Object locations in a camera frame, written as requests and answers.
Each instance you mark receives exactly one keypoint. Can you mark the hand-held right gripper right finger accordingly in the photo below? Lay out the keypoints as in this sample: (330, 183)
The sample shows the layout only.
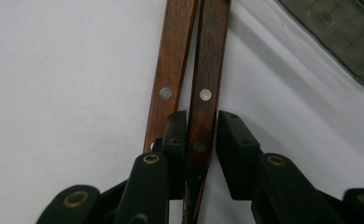
(237, 155)

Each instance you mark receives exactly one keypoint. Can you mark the white table cover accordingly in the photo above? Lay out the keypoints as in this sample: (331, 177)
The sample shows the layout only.
(62, 77)

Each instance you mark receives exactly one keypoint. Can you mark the transparent brown plastic bin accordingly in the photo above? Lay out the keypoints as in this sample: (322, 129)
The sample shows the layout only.
(342, 31)

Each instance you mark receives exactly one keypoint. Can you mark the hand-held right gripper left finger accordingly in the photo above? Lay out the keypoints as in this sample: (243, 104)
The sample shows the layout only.
(177, 155)

